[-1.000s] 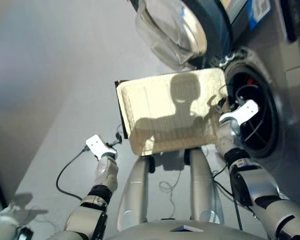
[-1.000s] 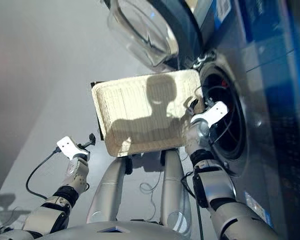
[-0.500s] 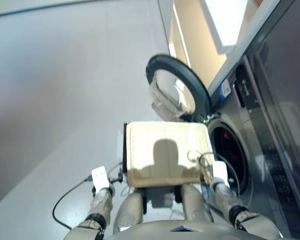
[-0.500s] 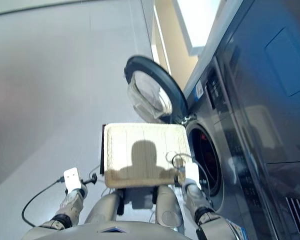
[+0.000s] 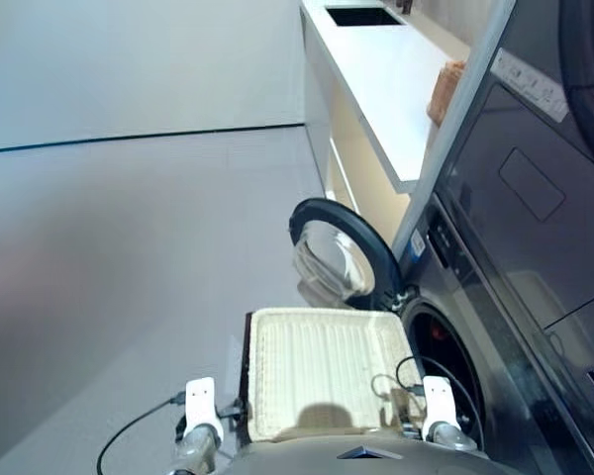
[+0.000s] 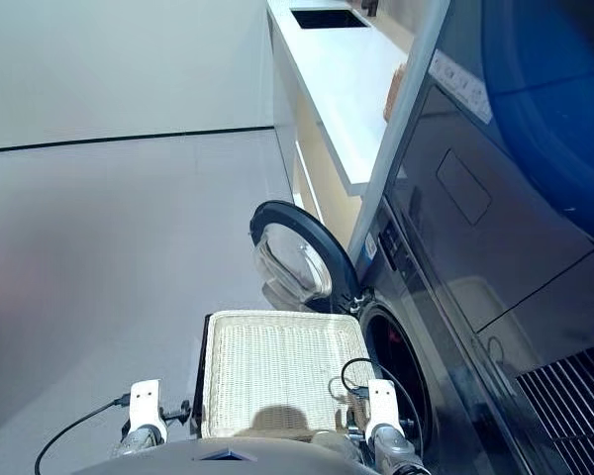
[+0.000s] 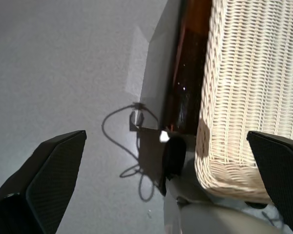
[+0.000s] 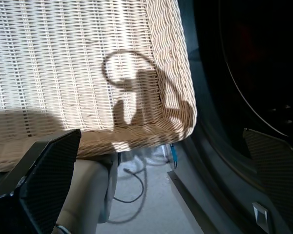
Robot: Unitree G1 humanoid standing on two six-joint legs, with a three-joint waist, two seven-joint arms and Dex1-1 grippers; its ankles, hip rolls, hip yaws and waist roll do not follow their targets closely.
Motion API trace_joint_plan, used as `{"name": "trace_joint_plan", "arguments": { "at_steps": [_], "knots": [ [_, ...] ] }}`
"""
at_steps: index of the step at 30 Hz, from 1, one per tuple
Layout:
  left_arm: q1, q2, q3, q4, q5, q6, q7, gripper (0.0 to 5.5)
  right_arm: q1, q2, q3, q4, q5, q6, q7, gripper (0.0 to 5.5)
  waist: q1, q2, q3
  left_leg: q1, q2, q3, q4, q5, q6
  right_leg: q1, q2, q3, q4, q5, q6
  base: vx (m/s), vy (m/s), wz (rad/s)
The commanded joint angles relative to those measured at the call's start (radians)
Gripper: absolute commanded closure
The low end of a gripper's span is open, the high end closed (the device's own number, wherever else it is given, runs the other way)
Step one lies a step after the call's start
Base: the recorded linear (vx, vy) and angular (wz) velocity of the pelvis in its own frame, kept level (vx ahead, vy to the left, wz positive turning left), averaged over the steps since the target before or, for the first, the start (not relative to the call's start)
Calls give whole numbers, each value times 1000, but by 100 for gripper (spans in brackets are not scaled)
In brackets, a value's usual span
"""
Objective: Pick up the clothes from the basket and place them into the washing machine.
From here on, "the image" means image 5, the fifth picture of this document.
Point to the orange red shirt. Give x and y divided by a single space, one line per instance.
436 331

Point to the pale woven laundry basket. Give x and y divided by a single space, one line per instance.
317 356

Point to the grey washing machine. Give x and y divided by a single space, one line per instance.
475 321

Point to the round washing machine door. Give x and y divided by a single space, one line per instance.
371 237

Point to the brown woven storage basket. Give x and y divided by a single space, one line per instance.
445 91

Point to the silver robot torso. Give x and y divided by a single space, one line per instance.
351 457

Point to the small blue white sticker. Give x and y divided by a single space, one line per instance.
418 246

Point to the pale wooden cabinet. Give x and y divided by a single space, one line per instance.
346 163

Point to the dark stacked dryer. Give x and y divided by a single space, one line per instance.
524 173

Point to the white counter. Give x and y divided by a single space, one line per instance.
376 74

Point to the white dryer label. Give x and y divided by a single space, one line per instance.
529 84

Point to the black sink basin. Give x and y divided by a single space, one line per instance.
364 16

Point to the dark faucet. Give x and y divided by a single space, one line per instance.
406 5

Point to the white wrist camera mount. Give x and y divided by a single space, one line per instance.
202 406
438 403

